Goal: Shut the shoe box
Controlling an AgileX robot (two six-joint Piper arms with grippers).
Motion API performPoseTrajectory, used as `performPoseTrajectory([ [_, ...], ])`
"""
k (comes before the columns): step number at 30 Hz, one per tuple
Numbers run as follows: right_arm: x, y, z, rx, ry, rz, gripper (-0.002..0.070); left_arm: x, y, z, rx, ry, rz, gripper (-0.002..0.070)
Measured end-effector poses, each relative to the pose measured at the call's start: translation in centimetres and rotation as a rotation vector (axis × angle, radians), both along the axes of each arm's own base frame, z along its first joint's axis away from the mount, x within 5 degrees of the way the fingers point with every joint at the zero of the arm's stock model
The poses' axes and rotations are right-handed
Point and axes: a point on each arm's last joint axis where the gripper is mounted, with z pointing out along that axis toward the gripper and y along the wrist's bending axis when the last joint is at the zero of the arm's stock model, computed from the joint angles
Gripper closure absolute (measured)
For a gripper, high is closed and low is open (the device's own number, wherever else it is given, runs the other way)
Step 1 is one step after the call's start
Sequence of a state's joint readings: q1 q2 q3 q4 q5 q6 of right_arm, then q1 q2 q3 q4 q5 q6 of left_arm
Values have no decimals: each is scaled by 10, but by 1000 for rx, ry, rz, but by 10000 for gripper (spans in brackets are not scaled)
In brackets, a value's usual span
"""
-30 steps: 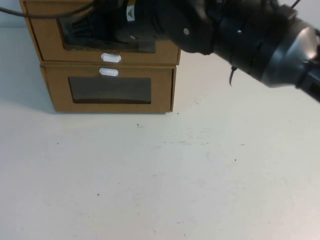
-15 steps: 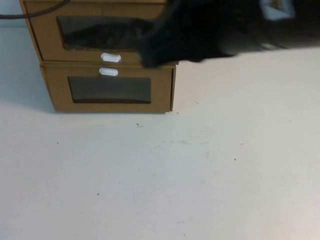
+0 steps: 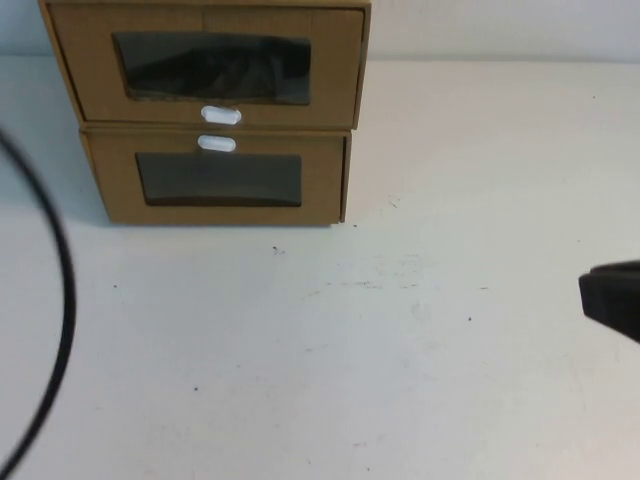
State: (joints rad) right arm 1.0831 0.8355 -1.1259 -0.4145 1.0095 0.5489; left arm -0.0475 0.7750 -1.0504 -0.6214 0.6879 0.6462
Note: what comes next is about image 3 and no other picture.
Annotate white plastic drawer handle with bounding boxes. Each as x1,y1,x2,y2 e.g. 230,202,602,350
197,133,237,153
200,104,243,125

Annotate lower cardboard drawer with window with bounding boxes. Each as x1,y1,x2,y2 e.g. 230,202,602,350
80,126,354,227

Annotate upper cardboard drawer with window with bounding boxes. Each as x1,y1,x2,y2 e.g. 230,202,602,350
38,0,372,128

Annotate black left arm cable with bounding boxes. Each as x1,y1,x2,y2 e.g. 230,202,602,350
0,128,77,480

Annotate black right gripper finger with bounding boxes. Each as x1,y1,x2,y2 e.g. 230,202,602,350
587,258,640,277
578,270,640,347

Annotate cardboard drawer with small window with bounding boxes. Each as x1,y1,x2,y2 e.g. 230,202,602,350
87,132,346,225

